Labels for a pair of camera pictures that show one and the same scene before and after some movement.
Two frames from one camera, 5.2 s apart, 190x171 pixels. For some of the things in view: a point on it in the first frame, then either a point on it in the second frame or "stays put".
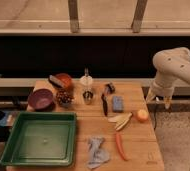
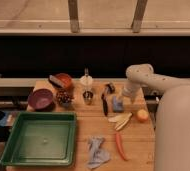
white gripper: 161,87 -> 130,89
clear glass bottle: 86,81 stays put
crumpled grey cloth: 97,155 stays put
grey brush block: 55,81 stays put
